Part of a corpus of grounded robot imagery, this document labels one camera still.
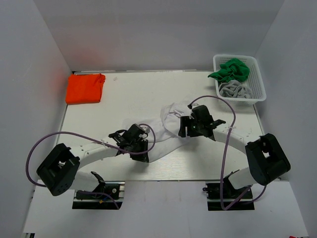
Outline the white t shirt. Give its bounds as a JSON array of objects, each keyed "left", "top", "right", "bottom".
[{"left": 122, "top": 98, "right": 191, "bottom": 163}]

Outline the grey t shirt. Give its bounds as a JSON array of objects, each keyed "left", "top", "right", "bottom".
[{"left": 219, "top": 80, "right": 253, "bottom": 99}]

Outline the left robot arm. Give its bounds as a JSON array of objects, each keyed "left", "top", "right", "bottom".
[{"left": 36, "top": 124, "right": 150, "bottom": 198}]

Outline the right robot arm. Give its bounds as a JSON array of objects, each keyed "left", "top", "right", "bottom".
[{"left": 178, "top": 105, "right": 291, "bottom": 198}]

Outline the green t shirt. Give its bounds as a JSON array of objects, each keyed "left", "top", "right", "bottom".
[{"left": 208, "top": 58, "right": 250, "bottom": 83}]

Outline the white plastic basket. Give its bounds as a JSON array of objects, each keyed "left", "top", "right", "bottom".
[{"left": 213, "top": 54, "right": 266, "bottom": 106}]

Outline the folded orange t shirt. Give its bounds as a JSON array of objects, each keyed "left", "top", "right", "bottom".
[{"left": 65, "top": 74, "right": 106, "bottom": 104}]

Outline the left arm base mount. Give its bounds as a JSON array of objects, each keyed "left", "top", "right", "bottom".
[{"left": 71, "top": 172, "right": 125, "bottom": 210}]

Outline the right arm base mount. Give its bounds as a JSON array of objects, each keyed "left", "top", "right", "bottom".
[{"left": 202, "top": 177, "right": 255, "bottom": 211}]

